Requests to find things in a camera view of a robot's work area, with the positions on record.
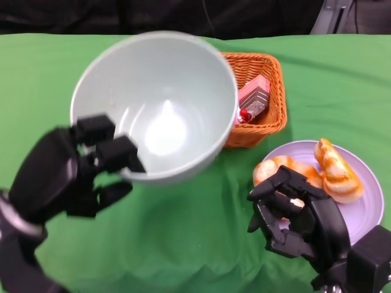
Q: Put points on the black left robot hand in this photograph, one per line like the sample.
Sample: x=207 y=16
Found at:
x=46 y=177

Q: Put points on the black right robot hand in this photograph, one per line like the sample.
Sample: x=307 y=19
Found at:
x=323 y=219

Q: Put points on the orange bread roll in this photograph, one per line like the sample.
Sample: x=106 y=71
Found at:
x=336 y=174

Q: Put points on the pale green bowl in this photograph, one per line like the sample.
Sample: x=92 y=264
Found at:
x=159 y=91

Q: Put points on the chocolate cherry cake slice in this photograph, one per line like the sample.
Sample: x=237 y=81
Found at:
x=255 y=94

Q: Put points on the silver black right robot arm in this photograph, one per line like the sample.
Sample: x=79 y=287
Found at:
x=333 y=274

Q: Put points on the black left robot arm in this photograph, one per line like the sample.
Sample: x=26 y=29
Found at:
x=15 y=253

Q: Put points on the lilac round plate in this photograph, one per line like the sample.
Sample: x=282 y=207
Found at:
x=363 y=213

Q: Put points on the orange wicker basket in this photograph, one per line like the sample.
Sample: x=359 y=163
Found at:
x=268 y=128

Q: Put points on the green tablecloth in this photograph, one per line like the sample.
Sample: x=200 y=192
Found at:
x=183 y=229

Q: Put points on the black backdrop cloth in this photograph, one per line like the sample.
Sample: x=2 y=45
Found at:
x=122 y=15

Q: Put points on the grey metal stand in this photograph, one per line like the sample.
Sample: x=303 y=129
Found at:
x=328 y=16

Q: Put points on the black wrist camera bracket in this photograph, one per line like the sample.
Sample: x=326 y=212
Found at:
x=371 y=259

